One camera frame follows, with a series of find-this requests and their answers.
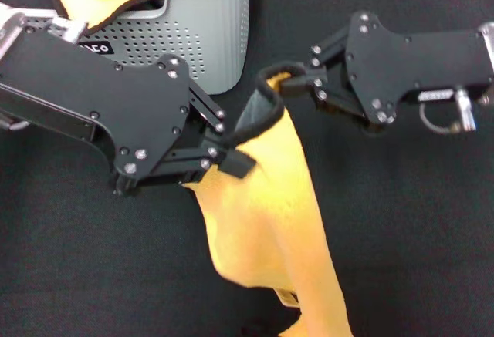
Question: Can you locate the silver cable plug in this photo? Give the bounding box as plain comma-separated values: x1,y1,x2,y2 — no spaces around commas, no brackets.
454,85,479,133
49,15,90,44

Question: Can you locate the black tablecloth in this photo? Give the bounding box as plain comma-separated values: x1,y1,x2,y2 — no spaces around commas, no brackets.
0,0,494,337

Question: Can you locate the yellow towel with black edge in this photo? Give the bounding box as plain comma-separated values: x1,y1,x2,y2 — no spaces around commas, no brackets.
180,62,354,337
49,0,182,36

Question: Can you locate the silver left cable plug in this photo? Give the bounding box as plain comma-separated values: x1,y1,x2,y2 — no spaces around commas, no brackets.
49,15,90,44

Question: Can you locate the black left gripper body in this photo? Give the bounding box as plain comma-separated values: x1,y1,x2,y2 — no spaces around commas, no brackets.
0,29,191,184

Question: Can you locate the grey perforated storage basket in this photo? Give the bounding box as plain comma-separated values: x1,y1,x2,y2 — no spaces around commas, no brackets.
22,0,256,96

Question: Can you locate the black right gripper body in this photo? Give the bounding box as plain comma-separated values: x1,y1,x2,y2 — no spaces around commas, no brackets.
345,10,494,126

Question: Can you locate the silver right cable plug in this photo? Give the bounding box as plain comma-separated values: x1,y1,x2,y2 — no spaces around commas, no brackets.
454,85,479,133

